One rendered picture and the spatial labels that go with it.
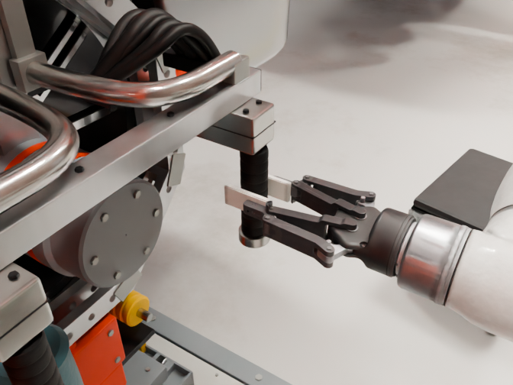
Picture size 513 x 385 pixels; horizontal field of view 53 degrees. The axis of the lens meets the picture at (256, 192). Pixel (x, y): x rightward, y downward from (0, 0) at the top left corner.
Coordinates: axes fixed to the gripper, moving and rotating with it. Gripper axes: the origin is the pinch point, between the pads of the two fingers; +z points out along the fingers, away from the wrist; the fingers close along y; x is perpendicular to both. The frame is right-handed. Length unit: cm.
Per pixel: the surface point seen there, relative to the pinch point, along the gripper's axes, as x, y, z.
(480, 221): -49, 78, -22
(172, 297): -83, 34, 54
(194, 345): -75, 19, 32
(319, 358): -83, 39, 4
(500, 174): -49, 105, -22
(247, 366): -75, 21, 16
